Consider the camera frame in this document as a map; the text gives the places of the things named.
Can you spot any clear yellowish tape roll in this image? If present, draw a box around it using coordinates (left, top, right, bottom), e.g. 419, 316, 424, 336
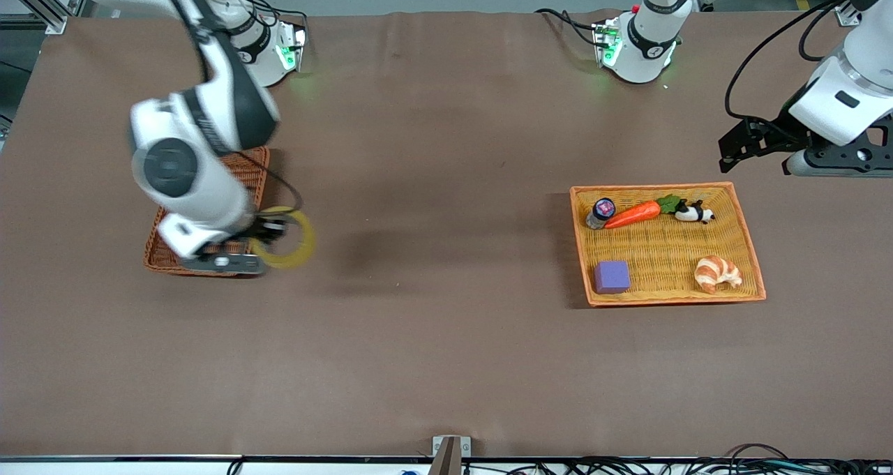
250, 206, 317, 269

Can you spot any brown wicker basket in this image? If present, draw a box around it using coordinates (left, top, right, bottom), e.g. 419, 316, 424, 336
144, 145, 271, 276

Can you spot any orange wicker basket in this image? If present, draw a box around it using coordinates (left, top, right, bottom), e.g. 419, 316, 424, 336
569, 181, 767, 308

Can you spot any black white panda toy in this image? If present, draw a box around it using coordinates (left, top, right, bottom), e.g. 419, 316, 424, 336
674, 199, 716, 225

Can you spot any orange toy carrot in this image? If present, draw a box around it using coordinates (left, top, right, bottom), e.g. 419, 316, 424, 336
603, 194, 686, 230

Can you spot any toy croissant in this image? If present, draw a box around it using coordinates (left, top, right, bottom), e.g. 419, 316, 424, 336
694, 255, 743, 295

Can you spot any small bottle purple lid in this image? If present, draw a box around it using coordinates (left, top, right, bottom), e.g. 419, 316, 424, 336
586, 197, 617, 231

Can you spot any purple foam block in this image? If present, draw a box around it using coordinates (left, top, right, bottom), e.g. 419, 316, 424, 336
594, 260, 631, 295

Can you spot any brown table cloth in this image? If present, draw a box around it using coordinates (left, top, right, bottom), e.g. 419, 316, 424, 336
0, 11, 893, 459

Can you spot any black right base cable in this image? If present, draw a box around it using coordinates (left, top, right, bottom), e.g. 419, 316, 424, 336
237, 0, 310, 43

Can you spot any black base cable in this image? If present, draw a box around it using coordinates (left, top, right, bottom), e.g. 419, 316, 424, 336
237, 0, 310, 43
535, 8, 609, 47

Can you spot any black left base cable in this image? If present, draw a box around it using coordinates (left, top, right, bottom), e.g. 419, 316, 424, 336
535, 8, 609, 47

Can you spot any metal table edge bracket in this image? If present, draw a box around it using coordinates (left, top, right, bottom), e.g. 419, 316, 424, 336
432, 435, 472, 475

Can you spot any black floor cable bundle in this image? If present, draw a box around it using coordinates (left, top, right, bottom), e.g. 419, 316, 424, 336
460, 444, 893, 475

